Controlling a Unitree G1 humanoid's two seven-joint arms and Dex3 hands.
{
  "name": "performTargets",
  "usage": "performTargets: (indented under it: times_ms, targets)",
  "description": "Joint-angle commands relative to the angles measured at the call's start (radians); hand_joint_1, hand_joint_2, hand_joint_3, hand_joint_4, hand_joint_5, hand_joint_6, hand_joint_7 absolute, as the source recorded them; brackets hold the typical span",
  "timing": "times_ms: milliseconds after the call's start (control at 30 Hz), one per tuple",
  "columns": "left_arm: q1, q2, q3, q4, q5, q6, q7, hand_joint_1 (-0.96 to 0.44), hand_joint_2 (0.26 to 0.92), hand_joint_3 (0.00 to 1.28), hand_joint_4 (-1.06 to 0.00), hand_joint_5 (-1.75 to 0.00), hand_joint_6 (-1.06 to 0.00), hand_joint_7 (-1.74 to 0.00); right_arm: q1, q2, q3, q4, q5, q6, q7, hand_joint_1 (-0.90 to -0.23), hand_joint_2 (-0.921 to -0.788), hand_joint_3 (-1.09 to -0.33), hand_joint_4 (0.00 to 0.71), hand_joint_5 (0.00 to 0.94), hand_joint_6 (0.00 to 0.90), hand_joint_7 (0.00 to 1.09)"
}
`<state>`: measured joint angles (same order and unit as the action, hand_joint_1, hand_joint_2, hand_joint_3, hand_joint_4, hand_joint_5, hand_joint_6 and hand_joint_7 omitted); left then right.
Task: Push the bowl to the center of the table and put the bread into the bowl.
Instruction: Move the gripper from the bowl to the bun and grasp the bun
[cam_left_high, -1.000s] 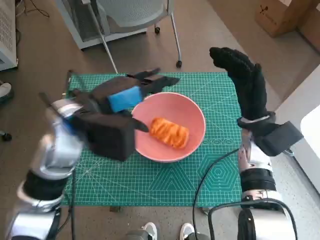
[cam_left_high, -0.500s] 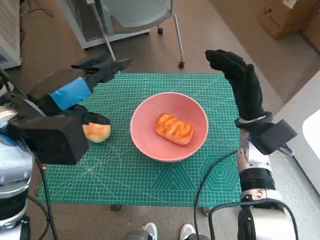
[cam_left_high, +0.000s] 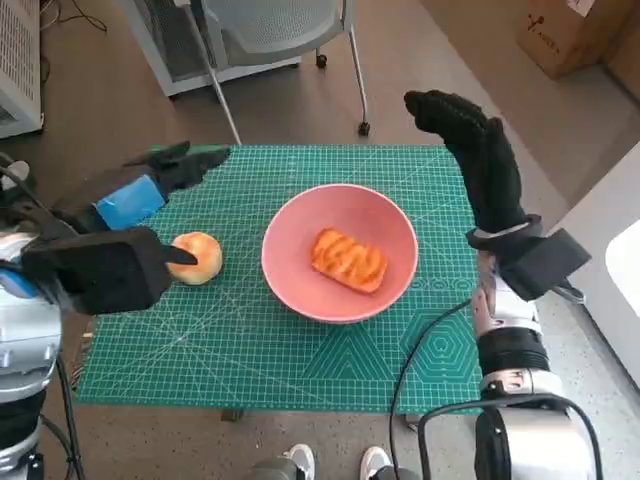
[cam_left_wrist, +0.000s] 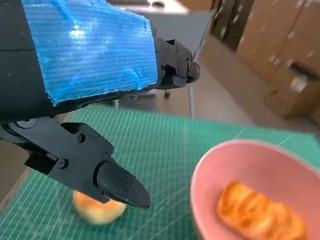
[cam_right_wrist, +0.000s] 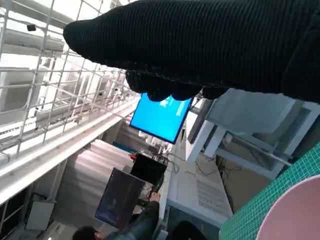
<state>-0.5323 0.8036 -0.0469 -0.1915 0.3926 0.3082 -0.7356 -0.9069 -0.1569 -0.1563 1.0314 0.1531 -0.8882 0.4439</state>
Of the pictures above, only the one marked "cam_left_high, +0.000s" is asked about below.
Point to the green cutting mat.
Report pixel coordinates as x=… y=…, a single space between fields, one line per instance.
x=250 y=360

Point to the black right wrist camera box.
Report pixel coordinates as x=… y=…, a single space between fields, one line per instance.
x=545 y=262

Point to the pink bowl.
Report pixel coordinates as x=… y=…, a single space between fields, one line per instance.
x=300 y=280

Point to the white perforated cabinet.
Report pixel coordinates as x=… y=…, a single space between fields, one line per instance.
x=17 y=50

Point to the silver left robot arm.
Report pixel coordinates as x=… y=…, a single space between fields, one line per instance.
x=25 y=330

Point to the rectangular striped toy bread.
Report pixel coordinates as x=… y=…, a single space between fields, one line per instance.
x=350 y=260

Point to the white shoe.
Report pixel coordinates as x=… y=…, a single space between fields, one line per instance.
x=300 y=460
x=375 y=460

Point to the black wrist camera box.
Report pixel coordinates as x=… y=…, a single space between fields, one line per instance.
x=100 y=270
x=545 y=262

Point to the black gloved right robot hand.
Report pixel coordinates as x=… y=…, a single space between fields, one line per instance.
x=495 y=175

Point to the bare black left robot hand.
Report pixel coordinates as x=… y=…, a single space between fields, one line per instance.
x=130 y=200

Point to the round toy bread bun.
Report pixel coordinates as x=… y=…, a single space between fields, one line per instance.
x=205 y=265

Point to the white appliance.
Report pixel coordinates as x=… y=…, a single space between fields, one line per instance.
x=620 y=280

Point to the table bracket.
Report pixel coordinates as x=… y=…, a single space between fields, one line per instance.
x=412 y=422

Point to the plain cardboard box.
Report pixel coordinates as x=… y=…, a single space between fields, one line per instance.
x=625 y=65

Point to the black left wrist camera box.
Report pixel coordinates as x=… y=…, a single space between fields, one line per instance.
x=100 y=270

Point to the person's foot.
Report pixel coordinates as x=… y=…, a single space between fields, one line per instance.
x=20 y=170

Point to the printed cardboard box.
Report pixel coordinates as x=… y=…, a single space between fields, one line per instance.
x=560 y=35

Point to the grey mesh office chair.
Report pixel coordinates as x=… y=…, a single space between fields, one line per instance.
x=275 y=25

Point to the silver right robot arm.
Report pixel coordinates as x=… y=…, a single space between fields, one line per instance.
x=510 y=345

